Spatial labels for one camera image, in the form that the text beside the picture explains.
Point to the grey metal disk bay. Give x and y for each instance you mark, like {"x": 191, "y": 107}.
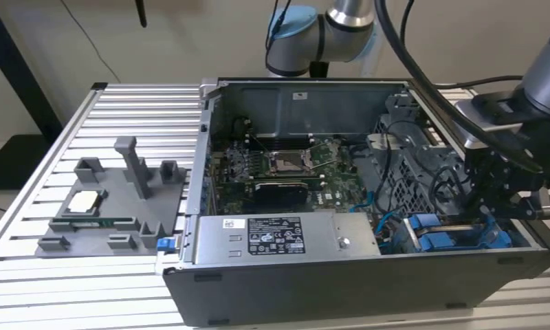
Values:
{"x": 408, "y": 185}

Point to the CPU socket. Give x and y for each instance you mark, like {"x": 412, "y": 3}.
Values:
{"x": 288, "y": 162}

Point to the blue case latch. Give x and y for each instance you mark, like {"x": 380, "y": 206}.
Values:
{"x": 166, "y": 244}

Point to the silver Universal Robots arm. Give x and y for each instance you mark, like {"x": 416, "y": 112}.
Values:
{"x": 344, "y": 31}

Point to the green RAM stick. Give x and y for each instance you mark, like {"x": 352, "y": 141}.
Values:
{"x": 111, "y": 222}

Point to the black open PC case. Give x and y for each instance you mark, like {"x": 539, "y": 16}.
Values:
{"x": 303, "y": 292}

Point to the silver power supply unit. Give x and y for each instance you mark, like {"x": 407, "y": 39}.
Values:
{"x": 322, "y": 237}

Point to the black RAM slot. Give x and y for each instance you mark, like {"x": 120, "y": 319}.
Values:
{"x": 282, "y": 141}

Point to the grey parts rack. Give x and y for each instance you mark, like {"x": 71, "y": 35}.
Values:
{"x": 119, "y": 192}

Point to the silver CPU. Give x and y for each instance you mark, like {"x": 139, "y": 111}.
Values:
{"x": 83, "y": 203}

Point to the black hanging rod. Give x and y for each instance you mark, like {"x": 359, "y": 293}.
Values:
{"x": 140, "y": 13}

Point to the blue disk carrier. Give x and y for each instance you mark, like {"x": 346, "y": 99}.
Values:
{"x": 435, "y": 242}

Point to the black table corner cap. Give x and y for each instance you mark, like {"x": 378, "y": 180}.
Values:
{"x": 100, "y": 85}

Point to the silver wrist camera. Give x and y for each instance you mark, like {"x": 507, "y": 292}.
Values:
{"x": 472, "y": 110}

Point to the hard disk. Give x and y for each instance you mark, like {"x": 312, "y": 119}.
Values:
{"x": 427, "y": 221}

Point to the green motherboard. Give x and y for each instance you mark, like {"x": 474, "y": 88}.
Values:
{"x": 339, "y": 185}

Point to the black stand with base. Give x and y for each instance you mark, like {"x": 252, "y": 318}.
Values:
{"x": 14, "y": 86}

